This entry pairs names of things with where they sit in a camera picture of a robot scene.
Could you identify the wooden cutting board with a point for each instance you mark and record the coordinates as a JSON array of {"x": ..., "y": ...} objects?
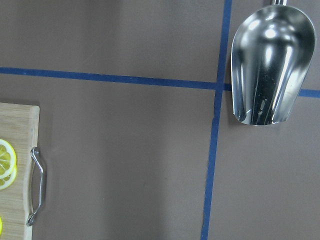
[{"x": 19, "y": 126}]

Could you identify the single lemon slice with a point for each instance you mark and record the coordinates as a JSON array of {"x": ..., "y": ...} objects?
[{"x": 1, "y": 225}]

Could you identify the silver metal scoop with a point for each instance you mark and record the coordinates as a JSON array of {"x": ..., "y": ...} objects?
[{"x": 271, "y": 54}]

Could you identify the lemon slice pair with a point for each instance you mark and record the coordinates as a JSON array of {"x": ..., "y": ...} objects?
[{"x": 8, "y": 164}]

